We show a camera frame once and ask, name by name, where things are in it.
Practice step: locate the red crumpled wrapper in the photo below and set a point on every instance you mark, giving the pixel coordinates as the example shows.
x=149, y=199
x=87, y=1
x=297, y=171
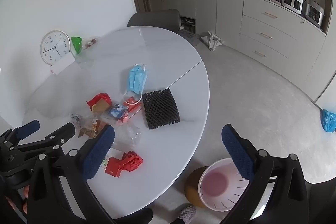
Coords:
x=98, y=98

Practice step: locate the clear packet with red label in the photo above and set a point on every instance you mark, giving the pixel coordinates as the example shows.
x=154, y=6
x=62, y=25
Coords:
x=90, y=43

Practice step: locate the beige sideboard cabinet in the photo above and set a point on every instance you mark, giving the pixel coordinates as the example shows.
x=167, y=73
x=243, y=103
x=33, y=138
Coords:
x=312, y=61

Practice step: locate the silver crumpled wrapper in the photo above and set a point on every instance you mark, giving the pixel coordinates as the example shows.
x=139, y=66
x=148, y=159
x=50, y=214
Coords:
x=76, y=119

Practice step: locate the black foam net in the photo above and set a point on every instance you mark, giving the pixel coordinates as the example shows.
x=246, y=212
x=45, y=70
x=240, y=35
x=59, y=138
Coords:
x=160, y=108

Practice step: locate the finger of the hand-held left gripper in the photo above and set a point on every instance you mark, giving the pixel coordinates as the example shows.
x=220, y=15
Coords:
x=61, y=134
x=29, y=128

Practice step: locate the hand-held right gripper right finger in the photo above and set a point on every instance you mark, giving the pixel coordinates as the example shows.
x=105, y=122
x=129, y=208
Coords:
x=237, y=153

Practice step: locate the brown crumpled wrapper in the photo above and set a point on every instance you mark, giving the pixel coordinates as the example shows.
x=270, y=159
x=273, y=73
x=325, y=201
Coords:
x=90, y=130

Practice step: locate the red card box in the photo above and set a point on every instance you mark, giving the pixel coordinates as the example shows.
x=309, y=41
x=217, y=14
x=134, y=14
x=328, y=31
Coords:
x=113, y=169

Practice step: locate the yellow brown wrapper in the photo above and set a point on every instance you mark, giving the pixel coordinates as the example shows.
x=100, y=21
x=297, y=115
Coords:
x=101, y=108

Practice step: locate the grey knitted shoe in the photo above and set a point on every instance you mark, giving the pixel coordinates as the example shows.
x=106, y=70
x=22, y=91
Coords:
x=187, y=213

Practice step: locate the blue snack packet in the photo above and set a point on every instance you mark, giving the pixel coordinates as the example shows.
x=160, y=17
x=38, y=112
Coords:
x=118, y=111

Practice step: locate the silver rice cooker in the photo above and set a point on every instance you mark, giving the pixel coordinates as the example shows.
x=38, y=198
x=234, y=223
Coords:
x=313, y=12

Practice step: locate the person's left hand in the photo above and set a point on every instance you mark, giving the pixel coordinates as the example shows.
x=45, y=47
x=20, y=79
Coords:
x=25, y=191

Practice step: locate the blue face mask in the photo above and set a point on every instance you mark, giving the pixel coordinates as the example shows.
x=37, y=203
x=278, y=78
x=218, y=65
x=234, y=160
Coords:
x=136, y=79

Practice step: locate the pink and white waste bin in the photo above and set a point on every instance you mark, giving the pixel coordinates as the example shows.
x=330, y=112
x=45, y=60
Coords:
x=218, y=184

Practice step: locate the red crumpled paper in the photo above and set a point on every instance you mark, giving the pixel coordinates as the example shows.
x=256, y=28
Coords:
x=132, y=161

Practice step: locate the small pink wrapper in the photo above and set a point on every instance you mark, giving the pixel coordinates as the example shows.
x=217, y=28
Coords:
x=123, y=119

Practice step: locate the white round wall clock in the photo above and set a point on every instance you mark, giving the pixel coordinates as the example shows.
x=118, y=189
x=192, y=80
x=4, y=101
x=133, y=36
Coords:
x=55, y=47

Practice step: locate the green packet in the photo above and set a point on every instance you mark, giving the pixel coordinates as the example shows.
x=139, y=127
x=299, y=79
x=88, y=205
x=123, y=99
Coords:
x=76, y=44

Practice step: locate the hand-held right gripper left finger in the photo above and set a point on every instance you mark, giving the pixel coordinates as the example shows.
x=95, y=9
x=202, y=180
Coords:
x=99, y=153

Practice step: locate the beige tote bag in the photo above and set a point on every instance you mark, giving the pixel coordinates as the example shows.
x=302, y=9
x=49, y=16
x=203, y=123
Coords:
x=212, y=40

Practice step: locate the beige drawer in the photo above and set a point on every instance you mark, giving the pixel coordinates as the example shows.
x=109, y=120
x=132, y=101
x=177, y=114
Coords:
x=262, y=10
x=257, y=29
x=252, y=48

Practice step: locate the grey chair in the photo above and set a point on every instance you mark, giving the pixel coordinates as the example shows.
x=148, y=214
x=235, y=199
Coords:
x=155, y=19

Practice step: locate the clear plastic bag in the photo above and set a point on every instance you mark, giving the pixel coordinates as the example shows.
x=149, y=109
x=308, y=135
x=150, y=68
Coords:
x=130, y=134

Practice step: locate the white printed card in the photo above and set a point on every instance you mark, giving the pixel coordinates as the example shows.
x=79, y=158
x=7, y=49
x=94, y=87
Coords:
x=115, y=152

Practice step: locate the yellow stool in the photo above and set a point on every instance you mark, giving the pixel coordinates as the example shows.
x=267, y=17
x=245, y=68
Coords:
x=193, y=187

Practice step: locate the blue plastic bag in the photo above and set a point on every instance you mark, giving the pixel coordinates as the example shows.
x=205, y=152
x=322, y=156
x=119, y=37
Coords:
x=328, y=120

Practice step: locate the white paper note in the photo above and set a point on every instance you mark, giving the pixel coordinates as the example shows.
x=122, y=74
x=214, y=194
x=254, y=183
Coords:
x=61, y=65

